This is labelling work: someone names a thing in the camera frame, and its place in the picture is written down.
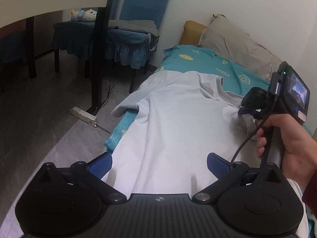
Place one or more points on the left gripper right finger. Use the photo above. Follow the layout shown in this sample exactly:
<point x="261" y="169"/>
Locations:
<point x="227" y="174"/>

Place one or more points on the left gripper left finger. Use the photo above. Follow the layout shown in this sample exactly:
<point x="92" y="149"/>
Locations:
<point x="91" y="173"/>

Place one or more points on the white t-shirt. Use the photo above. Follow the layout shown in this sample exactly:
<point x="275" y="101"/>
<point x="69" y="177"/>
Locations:
<point x="160" y="163"/>

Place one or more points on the red sleeve forearm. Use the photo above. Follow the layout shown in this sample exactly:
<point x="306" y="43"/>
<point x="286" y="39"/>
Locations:
<point x="310" y="194"/>

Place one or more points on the person right hand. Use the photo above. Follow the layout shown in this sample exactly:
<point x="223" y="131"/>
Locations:
<point x="299" y="161"/>

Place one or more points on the metal power strip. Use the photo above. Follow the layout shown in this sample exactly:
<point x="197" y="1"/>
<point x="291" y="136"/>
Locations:
<point x="87" y="118"/>

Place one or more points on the grey pillow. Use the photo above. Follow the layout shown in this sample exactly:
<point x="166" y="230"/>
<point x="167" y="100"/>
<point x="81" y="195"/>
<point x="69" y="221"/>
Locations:
<point x="231" y="42"/>

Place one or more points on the teal patterned bed sheet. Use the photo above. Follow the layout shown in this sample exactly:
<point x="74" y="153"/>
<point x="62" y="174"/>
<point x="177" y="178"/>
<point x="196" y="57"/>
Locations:
<point x="184" y="58"/>

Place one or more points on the blue covered chair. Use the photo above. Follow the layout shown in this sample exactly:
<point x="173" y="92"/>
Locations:
<point x="133" y="32"/>
<point x="74" y="37"/>

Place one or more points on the grey folded cloth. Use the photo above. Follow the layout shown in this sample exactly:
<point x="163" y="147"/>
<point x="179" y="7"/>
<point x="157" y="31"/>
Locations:
<point x="140" y="26"/>

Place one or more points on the blue white plush toy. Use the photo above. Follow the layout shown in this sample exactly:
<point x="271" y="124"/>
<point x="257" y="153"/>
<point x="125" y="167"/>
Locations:
<point x="83" y="16"/>

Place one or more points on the white desk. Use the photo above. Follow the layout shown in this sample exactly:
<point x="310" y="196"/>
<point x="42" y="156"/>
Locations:
<point x="15" y="10"/>

